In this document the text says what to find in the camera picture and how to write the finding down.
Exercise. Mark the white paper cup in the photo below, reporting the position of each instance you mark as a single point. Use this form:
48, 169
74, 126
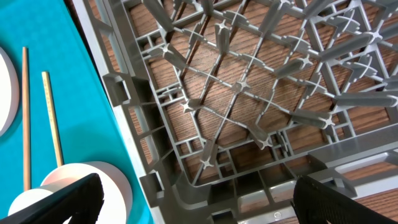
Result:
32, 196

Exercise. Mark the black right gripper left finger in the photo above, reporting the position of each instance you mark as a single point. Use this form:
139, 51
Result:
79, 202

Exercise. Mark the teal serving tray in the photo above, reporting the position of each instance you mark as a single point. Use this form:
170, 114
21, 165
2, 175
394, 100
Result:
86, 124

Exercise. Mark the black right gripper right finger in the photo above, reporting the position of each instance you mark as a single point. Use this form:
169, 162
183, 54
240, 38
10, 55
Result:
313, 202

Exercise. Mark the left wooden chopstick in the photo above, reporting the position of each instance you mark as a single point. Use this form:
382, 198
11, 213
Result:
26, 120

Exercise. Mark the pink round plate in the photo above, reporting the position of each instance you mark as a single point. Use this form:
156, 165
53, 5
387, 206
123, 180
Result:
9, 92

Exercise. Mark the right wooden chopstick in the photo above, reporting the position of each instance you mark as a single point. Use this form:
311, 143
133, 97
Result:
52, 119

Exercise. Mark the grey dishwasher rack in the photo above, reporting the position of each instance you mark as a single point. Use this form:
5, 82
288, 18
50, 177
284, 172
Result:
223, 105

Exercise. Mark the wooden chopstick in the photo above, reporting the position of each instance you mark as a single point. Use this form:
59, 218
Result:
52, 119
26, 120

